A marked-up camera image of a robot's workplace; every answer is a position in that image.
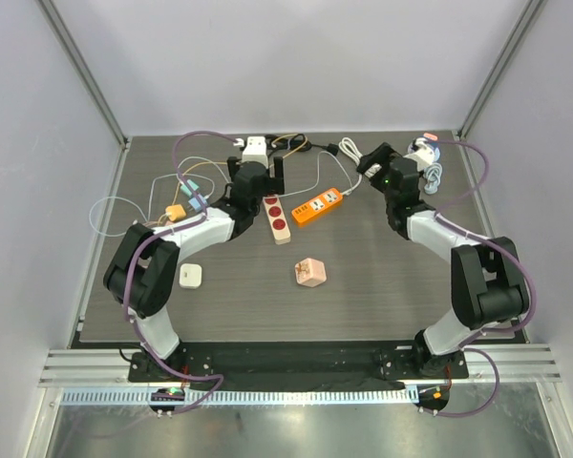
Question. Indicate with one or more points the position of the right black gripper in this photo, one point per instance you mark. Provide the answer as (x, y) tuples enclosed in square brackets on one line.
[(379, 159)]

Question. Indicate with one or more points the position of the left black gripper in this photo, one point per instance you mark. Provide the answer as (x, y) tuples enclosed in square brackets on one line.
[(277, 179)]

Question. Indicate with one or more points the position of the orange power strip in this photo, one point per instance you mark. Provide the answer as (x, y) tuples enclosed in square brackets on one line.
[(316, 207)]

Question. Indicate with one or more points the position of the beige red power strip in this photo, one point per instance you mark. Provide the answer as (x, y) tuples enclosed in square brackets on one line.
[(277, 220)]

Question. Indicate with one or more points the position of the light blue charger plug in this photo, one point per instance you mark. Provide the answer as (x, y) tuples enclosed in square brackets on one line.
[(198, 203)]

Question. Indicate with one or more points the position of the teal charger plug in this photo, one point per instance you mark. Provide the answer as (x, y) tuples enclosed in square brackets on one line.
[(189, 188)]

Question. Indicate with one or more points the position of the yellow charger plug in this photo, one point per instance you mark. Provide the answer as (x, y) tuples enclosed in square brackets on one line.
[(175, 213)]

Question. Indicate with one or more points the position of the pink cube socket adapter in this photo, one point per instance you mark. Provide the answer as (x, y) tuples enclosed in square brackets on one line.
[(310, 272)]

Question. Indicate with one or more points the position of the white charger plug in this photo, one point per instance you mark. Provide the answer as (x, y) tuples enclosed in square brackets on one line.
[(190, 276)]

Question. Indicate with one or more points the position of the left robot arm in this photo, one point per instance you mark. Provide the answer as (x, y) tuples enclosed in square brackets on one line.
[(141, 273)]

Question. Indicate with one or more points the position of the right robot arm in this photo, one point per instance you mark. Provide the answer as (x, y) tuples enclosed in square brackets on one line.
[(488, 286)]

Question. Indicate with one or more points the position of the blue cube socket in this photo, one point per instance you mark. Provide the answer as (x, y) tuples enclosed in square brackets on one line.
[(437, 151)]

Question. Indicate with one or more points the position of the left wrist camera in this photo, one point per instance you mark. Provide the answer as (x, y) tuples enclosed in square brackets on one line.
[(253, 149)]

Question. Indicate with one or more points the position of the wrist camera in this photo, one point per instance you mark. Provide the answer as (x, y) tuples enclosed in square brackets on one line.
[(253, 149), (422, 152)]

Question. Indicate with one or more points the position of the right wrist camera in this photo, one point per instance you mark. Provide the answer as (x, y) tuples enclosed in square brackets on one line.
[(422, 152)]

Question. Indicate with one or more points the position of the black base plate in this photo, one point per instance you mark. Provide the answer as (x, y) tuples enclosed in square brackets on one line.
[(304, 367)]

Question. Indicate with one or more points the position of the right aluminium frame post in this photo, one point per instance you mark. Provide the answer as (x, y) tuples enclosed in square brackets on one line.
[(526, 20)]

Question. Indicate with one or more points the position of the aluminium frame post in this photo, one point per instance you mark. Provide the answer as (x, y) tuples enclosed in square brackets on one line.
[(526, 20), (77, 60)]

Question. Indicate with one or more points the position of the aluminium frame rail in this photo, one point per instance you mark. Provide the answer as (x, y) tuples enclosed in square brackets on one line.
[(517, 363)]

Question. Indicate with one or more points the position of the left aluminium frame post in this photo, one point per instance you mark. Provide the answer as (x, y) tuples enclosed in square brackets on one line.
[(77, 60)]

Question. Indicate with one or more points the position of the white slotted cable duct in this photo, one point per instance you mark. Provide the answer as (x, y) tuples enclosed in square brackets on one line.
[(153, 396)]

